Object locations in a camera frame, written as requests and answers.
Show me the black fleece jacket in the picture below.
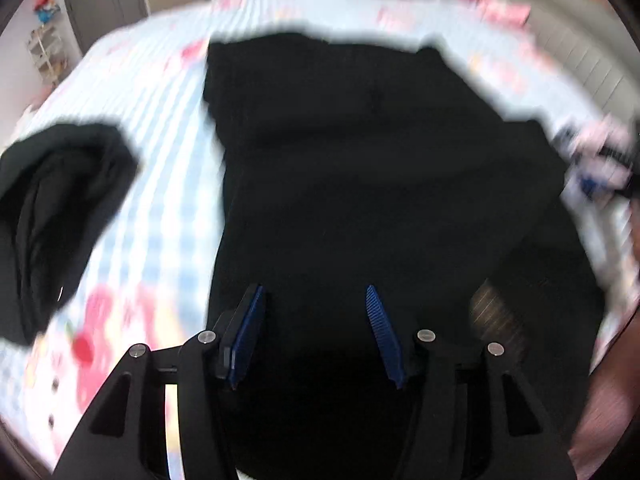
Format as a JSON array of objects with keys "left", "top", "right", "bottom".
[{"left": 203, "top": 34, "right": 605, "bottom": 479}]

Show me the folded pink garment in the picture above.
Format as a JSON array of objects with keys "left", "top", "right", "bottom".
[{"left": 570, "top": 115, "right": 638, "bottom": 188}]

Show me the grey padded headboard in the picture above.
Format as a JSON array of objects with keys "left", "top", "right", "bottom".
[{"left": 512, "top": 0, "right": 639, "bottom": 124}]

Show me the blue checkered cartoon blanket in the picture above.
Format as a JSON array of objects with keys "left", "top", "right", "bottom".
[{"left": 1, "top": 0, "right": 620, "bottom": 468}]

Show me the pink plush toy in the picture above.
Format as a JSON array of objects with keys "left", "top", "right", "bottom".
[{"left": 469, "top": 0, "right": 532, "bottom": 28}]

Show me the white small shelf rack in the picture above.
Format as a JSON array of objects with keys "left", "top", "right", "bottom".
[{"left": 26, "top": 24, "right": 68, "bottom": 87}]

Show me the colourful toy on shelf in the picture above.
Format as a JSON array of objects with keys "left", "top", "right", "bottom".
[{"left": 34, "top": 0, "right": 61, "bottom": 25}]

